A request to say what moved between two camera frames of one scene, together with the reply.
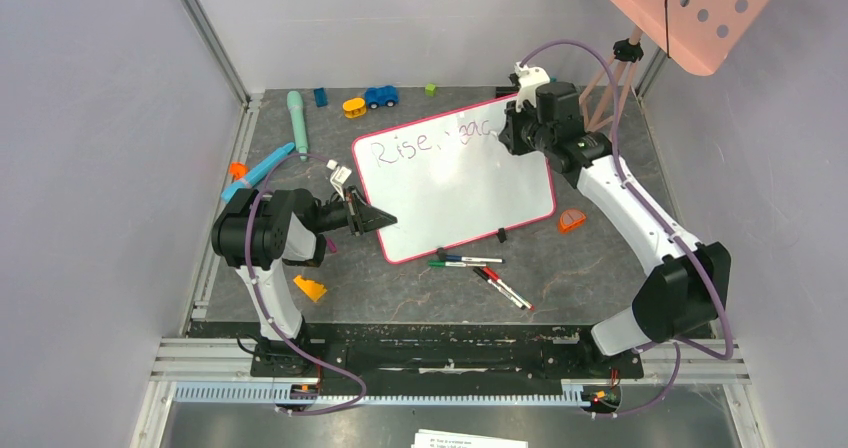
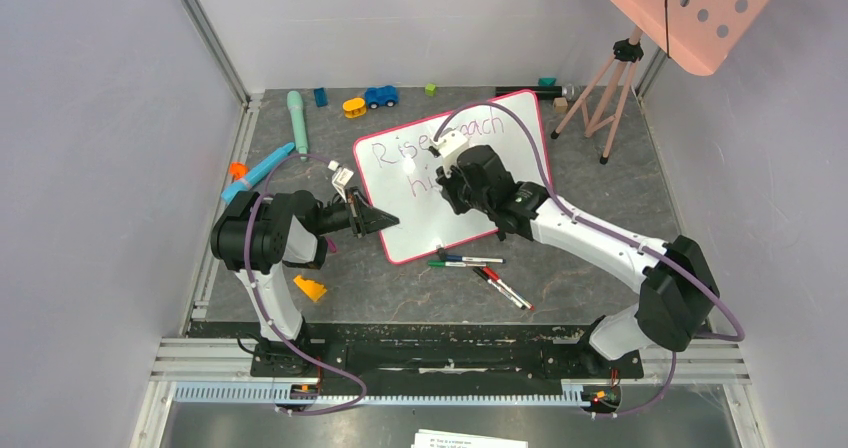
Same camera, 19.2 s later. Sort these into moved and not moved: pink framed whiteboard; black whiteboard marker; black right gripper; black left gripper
Moved: black right gripper
Not moved: pink framed whiteboard; black left gripper; black whiteboard marker
